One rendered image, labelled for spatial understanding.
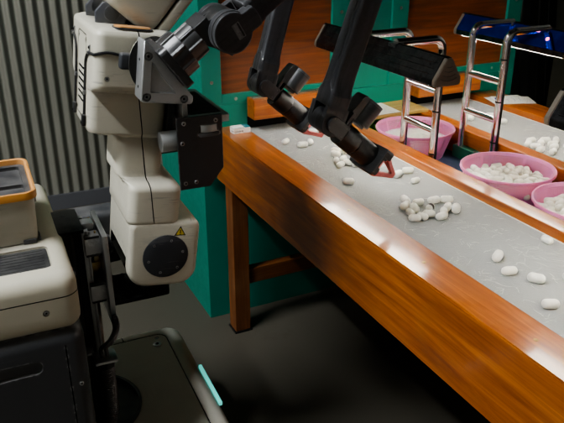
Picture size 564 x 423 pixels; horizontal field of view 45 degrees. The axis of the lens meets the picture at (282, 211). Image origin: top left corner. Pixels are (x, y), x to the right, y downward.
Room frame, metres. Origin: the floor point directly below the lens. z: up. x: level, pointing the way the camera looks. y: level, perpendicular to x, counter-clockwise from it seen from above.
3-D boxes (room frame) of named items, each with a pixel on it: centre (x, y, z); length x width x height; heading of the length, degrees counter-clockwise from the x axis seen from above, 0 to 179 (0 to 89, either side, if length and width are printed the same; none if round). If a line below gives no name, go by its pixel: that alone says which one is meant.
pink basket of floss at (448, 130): (2.22, -0.45, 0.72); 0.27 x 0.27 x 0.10
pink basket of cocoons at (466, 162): (1.82, -0.65, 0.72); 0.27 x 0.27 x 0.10
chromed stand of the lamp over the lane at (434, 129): (1.97, -0.35, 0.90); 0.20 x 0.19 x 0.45; 26
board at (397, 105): (2.41, -0.36, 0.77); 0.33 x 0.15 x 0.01; 116
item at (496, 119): (2.15, -0.71, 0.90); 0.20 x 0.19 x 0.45; 26
